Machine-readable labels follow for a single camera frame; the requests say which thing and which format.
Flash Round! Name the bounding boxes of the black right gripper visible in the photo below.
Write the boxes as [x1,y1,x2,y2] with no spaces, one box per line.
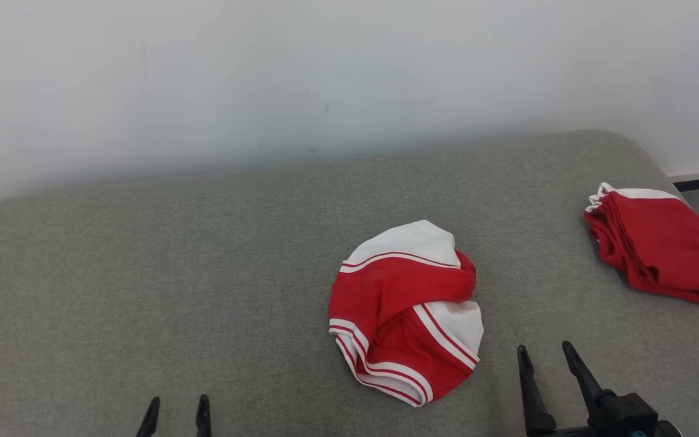
[518,340,684,437]

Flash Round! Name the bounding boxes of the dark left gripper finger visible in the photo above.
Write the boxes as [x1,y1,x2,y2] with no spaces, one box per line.
[136,396,160,437]
[196,394,212,437]

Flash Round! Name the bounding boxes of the red shorts with white panel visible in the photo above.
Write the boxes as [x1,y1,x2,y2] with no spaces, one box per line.
[584,182,699,305]

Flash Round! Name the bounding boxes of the red white striped jersey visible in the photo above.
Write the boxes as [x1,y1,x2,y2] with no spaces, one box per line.
[328,220,485,407]

